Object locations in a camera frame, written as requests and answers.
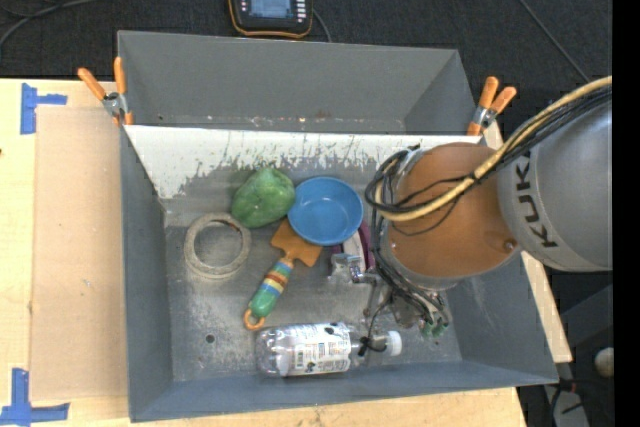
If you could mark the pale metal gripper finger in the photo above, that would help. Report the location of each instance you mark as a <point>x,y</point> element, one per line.
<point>372,300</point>
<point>346,264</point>

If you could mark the purple and white curved thing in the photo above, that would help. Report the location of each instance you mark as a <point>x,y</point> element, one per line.
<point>356,245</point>

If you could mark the blue bowl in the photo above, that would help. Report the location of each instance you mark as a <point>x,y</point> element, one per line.
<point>325,212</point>

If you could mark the clear plastic bottle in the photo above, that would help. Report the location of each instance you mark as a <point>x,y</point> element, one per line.
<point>305,349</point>

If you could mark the green toy bell pepper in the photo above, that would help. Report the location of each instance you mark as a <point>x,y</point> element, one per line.
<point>262,197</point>

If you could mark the grey metal bin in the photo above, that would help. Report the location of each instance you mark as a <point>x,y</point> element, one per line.
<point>220,310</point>

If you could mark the brown cardboard board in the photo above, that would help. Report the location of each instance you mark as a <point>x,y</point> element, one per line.
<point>75,240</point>

